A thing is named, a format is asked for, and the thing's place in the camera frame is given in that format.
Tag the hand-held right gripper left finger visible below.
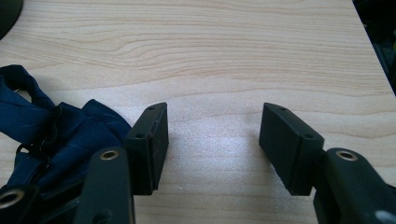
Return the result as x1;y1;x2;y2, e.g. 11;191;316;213
122;102;170;196

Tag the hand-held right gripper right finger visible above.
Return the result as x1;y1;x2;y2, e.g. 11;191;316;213
259;102;325;197

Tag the dark blue strappy garment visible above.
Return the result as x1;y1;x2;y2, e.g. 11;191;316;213
0;64;133;200

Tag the dark round object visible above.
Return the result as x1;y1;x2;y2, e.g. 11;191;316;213
0;0;24;41

